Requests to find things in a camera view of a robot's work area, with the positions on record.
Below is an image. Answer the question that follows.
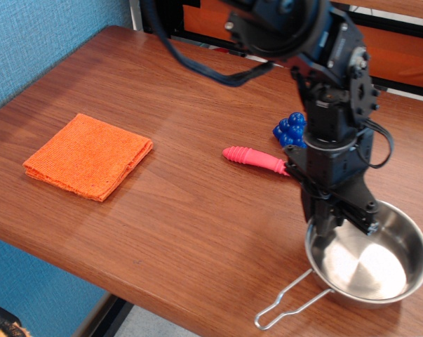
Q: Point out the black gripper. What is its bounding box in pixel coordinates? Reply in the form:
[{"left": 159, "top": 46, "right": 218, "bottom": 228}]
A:
[{"left": 285, "top": 136, "right": 379, "bottom": 237}]

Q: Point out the small stainless steel pan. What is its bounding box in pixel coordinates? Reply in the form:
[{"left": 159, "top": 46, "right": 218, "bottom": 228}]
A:
[{"left": 254, "top": 201, "right": 423, "bottom": 331}]

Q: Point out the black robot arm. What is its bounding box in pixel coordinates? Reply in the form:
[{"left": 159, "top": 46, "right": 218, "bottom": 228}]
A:
[{"left": 229, "top": 1, "right": 379, "bottom": 236}]

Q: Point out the folded orange cloth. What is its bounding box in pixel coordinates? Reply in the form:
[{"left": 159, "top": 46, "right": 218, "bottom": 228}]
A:
[{"left": 23, "top": 114, "right": 153, "bottom": 202}]

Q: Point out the blue plastic berry cluster toy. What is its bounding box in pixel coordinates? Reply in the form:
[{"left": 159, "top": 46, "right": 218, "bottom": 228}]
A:
[{"left": 272, "top": 112, "right": 307, "bottom": 148}]

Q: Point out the pink handled metal fork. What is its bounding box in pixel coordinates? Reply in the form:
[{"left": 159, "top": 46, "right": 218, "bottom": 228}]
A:
[{"left": 222, "top": 146, "right": 289, "bottom": 176}]

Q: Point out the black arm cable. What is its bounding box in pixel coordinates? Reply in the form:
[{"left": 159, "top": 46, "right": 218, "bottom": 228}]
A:
[{"left": 140, "top": 0, "right": 278, "bottom": 88}]

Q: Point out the orange panel with black frame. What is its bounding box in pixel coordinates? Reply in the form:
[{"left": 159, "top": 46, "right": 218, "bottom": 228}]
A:
[{"left": 156, "top": 1, "right": 423, "bottom": 96}]

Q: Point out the table leg frame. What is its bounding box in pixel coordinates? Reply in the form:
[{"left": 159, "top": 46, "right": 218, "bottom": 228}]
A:
[{"left": 72, "top": 292, "right": 133, "bottom": 337}]

